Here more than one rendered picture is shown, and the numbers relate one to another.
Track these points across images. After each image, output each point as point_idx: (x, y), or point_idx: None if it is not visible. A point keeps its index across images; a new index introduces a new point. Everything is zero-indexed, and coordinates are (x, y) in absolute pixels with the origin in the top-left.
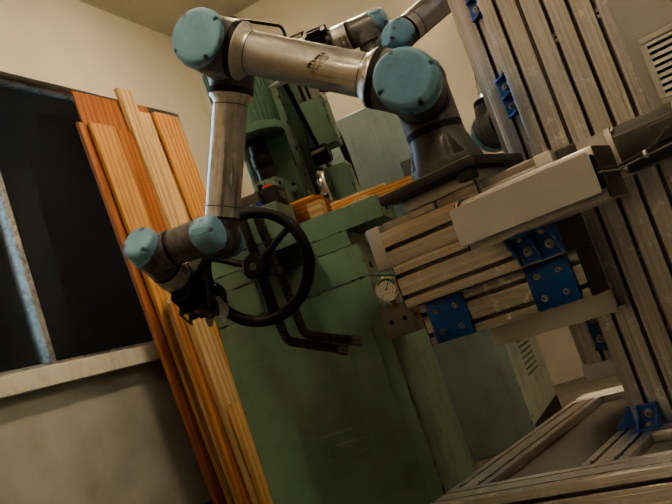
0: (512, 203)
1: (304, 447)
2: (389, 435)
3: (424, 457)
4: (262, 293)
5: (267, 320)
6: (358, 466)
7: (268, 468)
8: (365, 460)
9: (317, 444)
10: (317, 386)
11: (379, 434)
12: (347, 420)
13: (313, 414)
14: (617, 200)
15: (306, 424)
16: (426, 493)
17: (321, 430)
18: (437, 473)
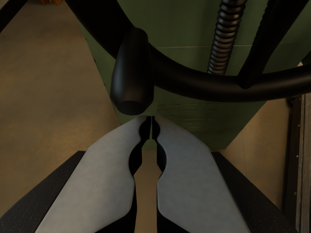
0: None
1: (158, 112)
2: (227, 116)
3: (239, 126)
4: (268, 41)
5: (231, 100)
6: (193, 125)
7: (121, 116)
8: (200, 123)
9: (169, 112)
10: None
11: (221, 114)
12: (203, 106)
13: (176, 97)
14: None
15: (166, 101)
16: (226, 136)
17: (177, 107)
18: (240, 131)
